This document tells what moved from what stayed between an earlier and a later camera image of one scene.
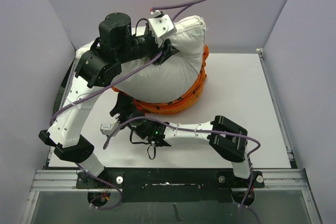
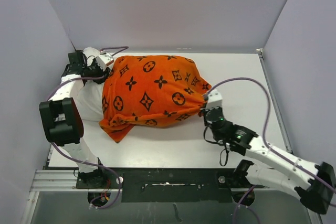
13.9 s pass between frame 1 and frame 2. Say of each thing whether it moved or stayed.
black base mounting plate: stayed
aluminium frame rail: stayed
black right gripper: moved
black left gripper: moved
